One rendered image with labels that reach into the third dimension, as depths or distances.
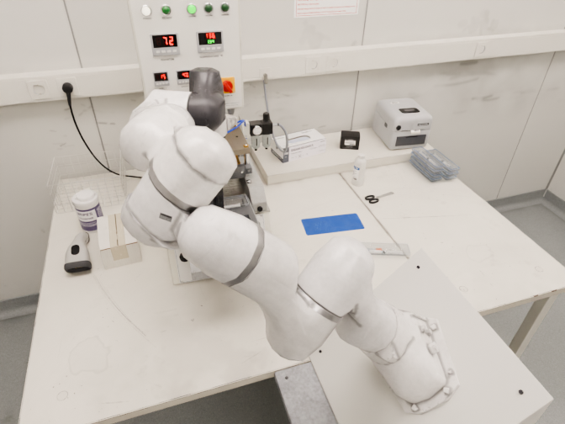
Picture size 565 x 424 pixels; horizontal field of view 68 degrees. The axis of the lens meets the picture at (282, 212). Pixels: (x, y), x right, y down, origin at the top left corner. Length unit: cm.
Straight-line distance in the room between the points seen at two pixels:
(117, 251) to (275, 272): 90
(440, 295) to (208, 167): 65
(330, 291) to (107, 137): 144
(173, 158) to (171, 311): 78
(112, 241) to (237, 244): 92
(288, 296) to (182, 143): 29
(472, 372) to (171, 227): 67
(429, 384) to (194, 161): 65
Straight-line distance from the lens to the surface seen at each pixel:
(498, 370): 99
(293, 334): 75
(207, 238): 61
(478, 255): 166
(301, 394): 117
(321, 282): 74
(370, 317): 83
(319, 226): 162
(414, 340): 96
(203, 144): 63
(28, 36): 187
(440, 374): 98
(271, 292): 68
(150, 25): 143
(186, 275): 140
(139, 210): 68
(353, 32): 207
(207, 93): 104
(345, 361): 115
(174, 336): 129
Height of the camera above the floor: 177
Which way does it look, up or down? 37 degrees down
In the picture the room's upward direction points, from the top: 1 degrees clockwise
